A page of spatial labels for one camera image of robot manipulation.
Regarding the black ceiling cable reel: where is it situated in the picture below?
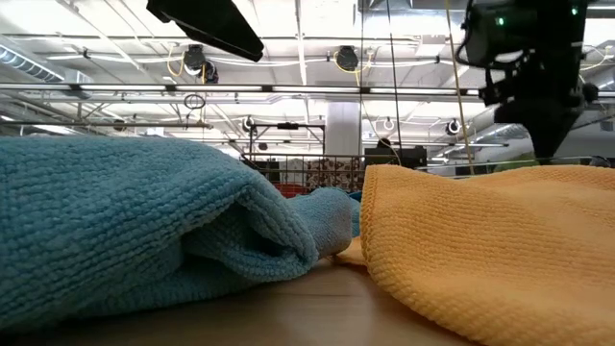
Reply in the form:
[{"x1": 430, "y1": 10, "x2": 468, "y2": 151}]
[
  {"x1": 334, "y1": 45, "x2": 360, "y2": 72},
  {"x1": 182, "y1": 43, "x2": 208, "y2": 76}
]

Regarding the silver ceiling air duct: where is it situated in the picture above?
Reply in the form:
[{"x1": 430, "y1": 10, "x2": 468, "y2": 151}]
[{"x1": 0, "y1": 45, "x2": 66, "y2": 83}]

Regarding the yellow cable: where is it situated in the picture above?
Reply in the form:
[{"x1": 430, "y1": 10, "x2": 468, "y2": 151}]
[{"x1": 444, "y1": 0, "x2": 477, "y2": 177}]

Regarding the orange microfiber towel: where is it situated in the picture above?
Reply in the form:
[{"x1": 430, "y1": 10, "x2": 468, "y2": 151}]
[{"x1": 333, "y1": 164, "x2": 615, "y2": 346}]

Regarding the black monitor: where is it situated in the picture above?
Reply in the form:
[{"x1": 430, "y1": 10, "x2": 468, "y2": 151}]
[{"x1": 363, "y1": 146, "x2": 428, "y2": 169}]

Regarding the blue microfiber towel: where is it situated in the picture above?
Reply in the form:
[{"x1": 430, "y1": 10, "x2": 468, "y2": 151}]
[
  {"x1": 285, "y1": 185, "x2": 362, "y2": 259},
  {"x1": 0, "y1": 136, "x2": 321, "y2": 333}
]

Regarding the black metal frame rack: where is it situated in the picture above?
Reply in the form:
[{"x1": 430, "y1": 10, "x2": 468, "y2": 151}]
[{"x1": 248, "y1": 122, "x2": 327, "y2": 155}]

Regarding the black cable with coil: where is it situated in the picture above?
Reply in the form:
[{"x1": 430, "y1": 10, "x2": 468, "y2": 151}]
[{"x1": 385, "y1": 0, "x2": 405, "y2": 167}]

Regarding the red plastic bin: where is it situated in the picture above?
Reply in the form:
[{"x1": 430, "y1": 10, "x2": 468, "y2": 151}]
[{"x1": 273, "y1": 182, "x2": 313, "y2": 199}]

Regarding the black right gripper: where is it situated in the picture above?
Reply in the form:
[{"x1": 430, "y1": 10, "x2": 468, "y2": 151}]
[{"x1": 480, "y1": 62, "x2": 602, "y2": 164}]

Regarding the long ceiling light strip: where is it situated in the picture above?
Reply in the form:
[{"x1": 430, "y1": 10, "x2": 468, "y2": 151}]
[{"x1": 0, "y1": 82, "x2": 481, "y2": 96}]

